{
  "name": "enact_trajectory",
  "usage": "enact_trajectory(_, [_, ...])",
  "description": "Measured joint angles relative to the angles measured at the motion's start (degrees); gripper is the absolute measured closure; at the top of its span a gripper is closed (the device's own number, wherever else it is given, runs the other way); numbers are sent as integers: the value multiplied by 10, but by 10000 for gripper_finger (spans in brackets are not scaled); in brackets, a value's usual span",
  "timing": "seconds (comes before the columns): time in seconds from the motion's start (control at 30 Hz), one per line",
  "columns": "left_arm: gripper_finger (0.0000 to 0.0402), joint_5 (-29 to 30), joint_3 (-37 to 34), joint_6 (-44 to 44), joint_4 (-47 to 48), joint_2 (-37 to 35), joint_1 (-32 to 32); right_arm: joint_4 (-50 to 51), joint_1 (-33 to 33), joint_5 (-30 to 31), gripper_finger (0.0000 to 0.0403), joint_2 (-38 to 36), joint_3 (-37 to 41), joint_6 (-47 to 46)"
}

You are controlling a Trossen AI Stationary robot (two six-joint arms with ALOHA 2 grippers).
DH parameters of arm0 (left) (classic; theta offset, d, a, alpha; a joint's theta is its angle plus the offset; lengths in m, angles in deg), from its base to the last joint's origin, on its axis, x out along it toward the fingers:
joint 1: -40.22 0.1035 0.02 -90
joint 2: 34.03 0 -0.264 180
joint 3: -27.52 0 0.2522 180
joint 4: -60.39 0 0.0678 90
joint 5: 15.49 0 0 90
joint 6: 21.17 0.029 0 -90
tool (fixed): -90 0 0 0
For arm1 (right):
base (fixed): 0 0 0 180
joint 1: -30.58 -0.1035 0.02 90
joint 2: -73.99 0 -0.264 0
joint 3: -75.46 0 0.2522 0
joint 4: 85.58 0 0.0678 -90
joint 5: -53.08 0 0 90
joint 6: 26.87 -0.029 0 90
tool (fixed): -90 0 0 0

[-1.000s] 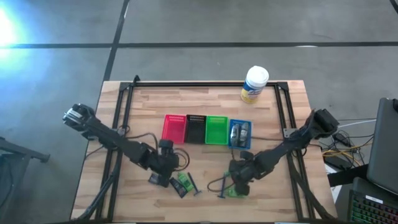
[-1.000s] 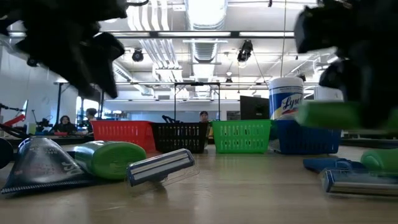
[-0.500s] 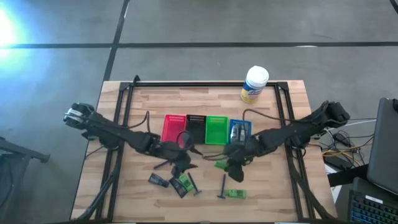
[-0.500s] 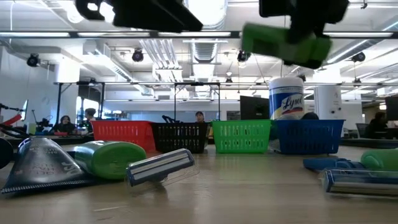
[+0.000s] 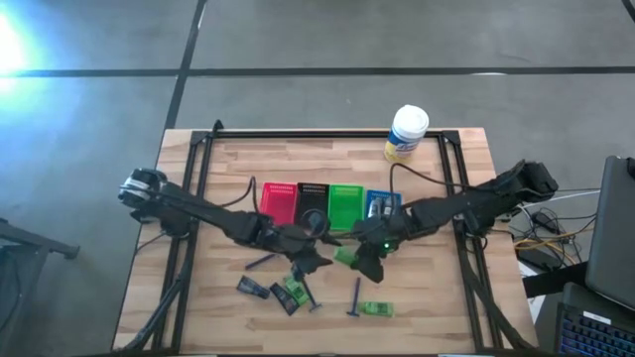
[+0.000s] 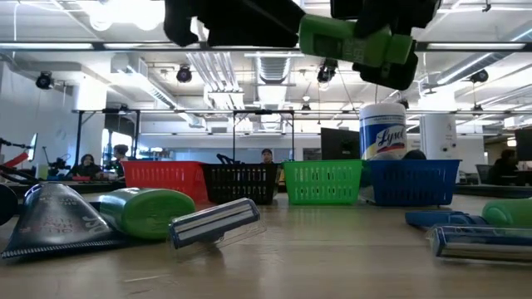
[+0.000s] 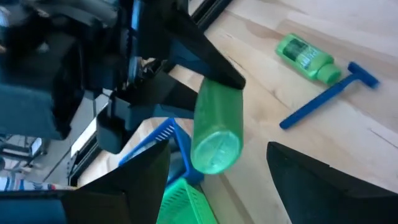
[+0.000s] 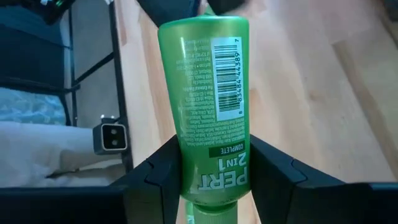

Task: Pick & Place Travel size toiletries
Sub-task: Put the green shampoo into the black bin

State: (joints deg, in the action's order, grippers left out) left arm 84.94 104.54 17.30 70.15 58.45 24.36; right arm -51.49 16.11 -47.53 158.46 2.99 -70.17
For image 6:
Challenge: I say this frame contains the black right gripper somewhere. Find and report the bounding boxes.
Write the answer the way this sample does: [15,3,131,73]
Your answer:
[330,0,443,91]

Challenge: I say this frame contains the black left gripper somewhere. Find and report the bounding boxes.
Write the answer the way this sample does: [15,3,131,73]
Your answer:
[194,0,307,48]

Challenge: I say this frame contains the dark shave butter tube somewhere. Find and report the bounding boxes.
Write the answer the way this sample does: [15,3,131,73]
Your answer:
[0,182,126,261]

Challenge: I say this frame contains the Lysol wipes canister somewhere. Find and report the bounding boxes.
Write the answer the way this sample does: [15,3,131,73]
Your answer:
[358,102,409,161]

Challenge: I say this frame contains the white round pillar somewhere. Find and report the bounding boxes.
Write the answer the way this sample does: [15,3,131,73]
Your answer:
[419,113,459,161]

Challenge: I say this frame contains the black computer monitor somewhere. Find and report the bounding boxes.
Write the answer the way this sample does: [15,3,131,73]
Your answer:
[320,127,362,162]

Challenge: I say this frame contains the blue plastic basket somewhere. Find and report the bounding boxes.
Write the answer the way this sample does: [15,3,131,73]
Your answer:
[365,159,462,208]

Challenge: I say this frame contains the green plastic basket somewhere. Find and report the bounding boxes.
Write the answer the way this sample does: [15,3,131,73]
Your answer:
[283,159,364,206]

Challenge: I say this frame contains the dark background table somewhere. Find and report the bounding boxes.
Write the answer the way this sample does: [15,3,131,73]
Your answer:
[454,184,532,200]
[0,179,126,197]

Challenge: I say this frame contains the black plastic basket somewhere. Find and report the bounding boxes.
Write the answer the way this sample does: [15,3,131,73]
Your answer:
[200,162,280,206]

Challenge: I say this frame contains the red plastic basket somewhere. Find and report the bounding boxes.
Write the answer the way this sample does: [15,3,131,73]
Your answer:
[121,160,209,205]

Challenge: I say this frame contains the background monitor screen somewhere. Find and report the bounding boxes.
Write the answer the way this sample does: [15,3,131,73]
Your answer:
[26,132,39,163]

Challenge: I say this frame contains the black round object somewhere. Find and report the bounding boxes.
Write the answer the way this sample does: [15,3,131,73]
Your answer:
[0,184,19,227]

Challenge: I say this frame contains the black ceiling camera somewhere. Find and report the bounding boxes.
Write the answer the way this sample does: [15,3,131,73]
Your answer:
[35,71,55,91]
[316,57,339,84]
[175,65,193,84]
[470,68,490,85]

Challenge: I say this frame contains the black background station frame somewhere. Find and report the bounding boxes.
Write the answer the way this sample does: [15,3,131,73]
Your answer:
[71,106,142,167]
[231,108,296,164]

